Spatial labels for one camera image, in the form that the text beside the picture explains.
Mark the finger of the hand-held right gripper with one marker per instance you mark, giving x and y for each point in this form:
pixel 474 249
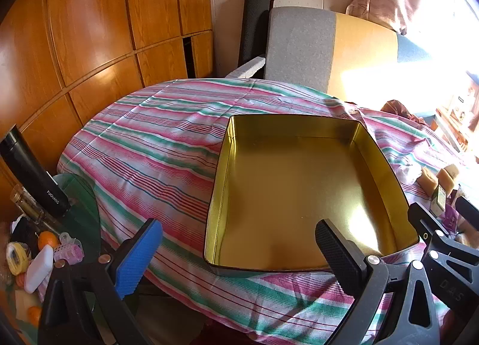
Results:
pixel 423 221
pixel 467 208

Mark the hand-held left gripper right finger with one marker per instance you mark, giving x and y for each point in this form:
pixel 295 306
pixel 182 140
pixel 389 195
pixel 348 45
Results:
pixel 338 255

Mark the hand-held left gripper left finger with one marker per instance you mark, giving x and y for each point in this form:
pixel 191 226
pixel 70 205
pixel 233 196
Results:
pixel 136 255

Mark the yellow soap block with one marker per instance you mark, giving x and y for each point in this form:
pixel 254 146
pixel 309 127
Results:
pixel 426 180
pixel 448 175

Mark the gold metal tin box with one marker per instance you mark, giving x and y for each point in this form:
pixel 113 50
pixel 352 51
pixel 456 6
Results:
pixel 307 188

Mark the purple packet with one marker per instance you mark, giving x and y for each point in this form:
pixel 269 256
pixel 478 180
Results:
pixel 450 218

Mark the pink hair rollers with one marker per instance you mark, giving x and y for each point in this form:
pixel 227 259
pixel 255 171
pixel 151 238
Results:
pixel 69 253

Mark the wooden side table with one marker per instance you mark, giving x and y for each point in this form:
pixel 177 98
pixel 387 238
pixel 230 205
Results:
pixel 449 131

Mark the green glass table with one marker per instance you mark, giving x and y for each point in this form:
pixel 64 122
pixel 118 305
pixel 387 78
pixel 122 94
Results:
pixel 80 195

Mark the orange fruit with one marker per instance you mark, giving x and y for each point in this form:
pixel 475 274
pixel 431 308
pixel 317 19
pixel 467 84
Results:
pixel 48 239
pixel 34 314

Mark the white plastic case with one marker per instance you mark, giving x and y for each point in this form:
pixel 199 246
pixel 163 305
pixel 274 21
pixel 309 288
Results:
pixel 37 270

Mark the pink green striped cloth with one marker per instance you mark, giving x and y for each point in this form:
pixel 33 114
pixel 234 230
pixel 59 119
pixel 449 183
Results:
pixel 149 150

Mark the brown crumpled cloth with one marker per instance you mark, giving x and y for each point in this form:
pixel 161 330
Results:
pixel 400 107

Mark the yellow tape roll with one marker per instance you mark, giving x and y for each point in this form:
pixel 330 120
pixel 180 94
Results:
pixel 17 257

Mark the glass perfume bottle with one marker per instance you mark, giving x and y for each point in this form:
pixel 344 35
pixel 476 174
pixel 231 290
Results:
pixel 26 203

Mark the black thermos bottle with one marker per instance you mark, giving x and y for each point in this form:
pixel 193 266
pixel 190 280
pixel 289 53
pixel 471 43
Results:
pixel 30 169

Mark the white foam piece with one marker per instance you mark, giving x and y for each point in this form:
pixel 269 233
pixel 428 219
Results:
pixel 249 68

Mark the grey yellow blue sofa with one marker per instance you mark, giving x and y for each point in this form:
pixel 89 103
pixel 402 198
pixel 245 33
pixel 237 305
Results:
pixel 299 45

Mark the wooden wardrobe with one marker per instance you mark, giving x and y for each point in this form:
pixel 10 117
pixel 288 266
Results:
pixel 93 30

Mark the black rolled mat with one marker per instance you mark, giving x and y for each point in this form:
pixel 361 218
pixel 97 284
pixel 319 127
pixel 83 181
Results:
pixel 254 27

